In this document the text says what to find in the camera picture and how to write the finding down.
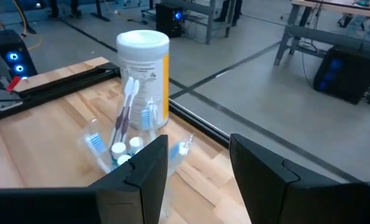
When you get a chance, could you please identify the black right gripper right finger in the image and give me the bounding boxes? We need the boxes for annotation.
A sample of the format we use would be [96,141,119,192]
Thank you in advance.
[229,133,370,224]

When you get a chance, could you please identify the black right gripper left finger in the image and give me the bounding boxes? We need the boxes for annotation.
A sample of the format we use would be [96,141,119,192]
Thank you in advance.
[0,134,169,224]

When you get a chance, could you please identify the blue white toothbrush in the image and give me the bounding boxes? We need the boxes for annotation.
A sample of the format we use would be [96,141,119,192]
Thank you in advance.
[140,101,154,141]
[167,134,194,177]
[78,119,113,175]
[149,98,160,141]

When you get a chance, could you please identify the blue toothpaste tube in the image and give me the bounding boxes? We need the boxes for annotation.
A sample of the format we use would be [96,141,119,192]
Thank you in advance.
[111,142,127,160]

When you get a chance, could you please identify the clear acrylic organizer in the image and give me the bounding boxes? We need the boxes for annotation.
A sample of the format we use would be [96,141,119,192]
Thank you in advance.
[77,118,195,224]

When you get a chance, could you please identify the small red tag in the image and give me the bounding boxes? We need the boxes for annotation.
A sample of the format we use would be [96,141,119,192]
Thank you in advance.
[6,75,22,93]

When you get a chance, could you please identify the black computer tower blue lights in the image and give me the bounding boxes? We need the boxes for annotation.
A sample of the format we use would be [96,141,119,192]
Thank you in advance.
[0,29,39,79]
[313,45,370,105]
[155,2,184,39]

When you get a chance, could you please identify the white wipes canister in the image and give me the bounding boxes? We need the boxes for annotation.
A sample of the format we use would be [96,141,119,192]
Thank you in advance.
[116,29,170,131]

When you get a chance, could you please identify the grey metal workbench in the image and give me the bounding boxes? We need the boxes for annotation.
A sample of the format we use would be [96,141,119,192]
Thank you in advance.
[273,0,370,67]

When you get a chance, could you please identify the person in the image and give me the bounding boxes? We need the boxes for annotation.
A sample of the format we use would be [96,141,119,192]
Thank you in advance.
[213,0,244,27]
[49,0,82,19]

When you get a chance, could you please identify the yellow floor cable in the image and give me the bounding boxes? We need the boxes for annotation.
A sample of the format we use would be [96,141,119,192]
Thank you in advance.
[11,0,45,51]

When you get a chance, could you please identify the grey metal table frame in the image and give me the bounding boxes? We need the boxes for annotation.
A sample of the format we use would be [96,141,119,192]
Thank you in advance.
[141,0,235,45]

